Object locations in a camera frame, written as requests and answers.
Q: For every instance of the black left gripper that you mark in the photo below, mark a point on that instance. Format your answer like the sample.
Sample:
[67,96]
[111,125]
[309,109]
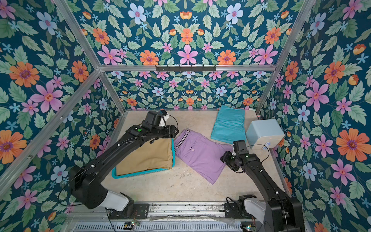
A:
[172,134]

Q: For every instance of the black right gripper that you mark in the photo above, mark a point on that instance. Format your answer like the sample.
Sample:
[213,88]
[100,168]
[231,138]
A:
[227,158]

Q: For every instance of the tan pants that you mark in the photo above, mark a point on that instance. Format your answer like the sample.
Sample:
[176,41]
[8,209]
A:
[147,158]

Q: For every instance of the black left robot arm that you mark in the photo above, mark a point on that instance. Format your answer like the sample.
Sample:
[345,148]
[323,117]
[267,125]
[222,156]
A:
[85,182]

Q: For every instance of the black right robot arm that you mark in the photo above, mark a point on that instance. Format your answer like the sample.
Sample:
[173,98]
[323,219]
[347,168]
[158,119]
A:
[278,212]

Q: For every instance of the folded purple pants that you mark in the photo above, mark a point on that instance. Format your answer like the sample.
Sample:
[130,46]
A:
[201,154]

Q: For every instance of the folded teal pants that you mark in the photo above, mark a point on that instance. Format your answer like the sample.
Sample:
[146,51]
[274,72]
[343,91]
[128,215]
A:
[229,125]

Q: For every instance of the light blue box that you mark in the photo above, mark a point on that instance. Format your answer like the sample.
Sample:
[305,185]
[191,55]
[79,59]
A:
[264,134]

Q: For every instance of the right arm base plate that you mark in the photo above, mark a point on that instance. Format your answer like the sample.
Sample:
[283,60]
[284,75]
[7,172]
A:
[231,211]

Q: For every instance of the black hook rail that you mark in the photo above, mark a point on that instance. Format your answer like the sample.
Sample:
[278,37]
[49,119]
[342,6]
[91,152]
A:
[185,68]

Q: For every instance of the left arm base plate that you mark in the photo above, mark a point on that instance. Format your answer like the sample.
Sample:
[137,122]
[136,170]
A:
[133,211]

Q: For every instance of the aluminium frame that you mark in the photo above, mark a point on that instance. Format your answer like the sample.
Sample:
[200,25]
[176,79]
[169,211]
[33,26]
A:
[70,69]

